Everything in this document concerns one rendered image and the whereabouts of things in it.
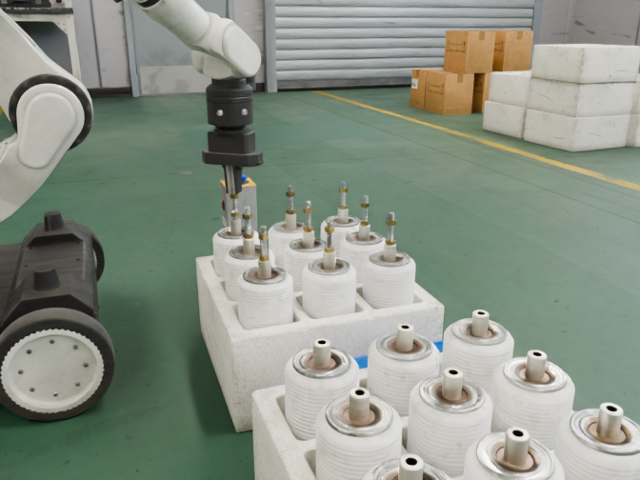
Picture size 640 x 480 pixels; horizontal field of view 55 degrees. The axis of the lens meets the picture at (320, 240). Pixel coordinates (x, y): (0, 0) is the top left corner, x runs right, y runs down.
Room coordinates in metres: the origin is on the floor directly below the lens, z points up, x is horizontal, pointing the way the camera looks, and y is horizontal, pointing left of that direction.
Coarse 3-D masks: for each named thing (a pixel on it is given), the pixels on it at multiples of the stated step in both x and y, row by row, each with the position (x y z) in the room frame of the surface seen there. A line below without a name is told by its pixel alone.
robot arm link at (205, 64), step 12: (192, 60) 1.19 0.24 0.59; (204, 60) 1.18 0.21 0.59; (216, 60) 1.16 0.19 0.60; (204, 72) 1.18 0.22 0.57; (216, 72) 1.16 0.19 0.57; (228, 72) 1.14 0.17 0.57; (216, 84) 1.16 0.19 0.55; (228, 84) 1.15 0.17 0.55; (240, 84) 1.17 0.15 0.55; (252, 84) 1.22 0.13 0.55; (216, 96) 1.15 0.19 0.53; (228, 96) 1.14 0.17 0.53; (240, 96) 1.15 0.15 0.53
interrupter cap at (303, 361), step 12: (312, 348) 0.71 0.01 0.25; (336, 348) 0.71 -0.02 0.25; (300, 360) 0.68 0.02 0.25; (312, 360) 0.69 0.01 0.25; (336, 360) 0.68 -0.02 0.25; (348, 360) 0.68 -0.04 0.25; (300, 372) 0.65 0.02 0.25; (312, 372) 0.65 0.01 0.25; (324, 372) 0.65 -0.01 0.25; (336, 372) 0.65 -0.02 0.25
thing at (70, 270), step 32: (64, 224) 1.34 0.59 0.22; (0, 256) 1.26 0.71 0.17; (32, 256) 1.21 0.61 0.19; (64, 256) 1.21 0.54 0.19; (0, 288) 1.09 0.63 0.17; (32, 288) 1.00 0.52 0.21; (64, 288) 1.00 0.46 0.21; (96, 288) 1.27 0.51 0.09; (0, 320) 0.96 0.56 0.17; (96, 320) 1.01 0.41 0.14
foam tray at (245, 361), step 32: (224, 288) 1.11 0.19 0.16; (416, 288) 1.07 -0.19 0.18; (224, 320) 0.94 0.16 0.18; (320, 320) 0.94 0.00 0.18; (352, 320) 0.94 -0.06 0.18; (384, 320) 0.96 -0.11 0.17; (416, 320) 0.98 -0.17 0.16; (224, 352) 0.94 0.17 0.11; (256, 352) 0.88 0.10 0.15; (288, 352) 0.90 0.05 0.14; (352, 352) 0.94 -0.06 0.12; (224, 384) 0.96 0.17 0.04; (256, 384) 0.88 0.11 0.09
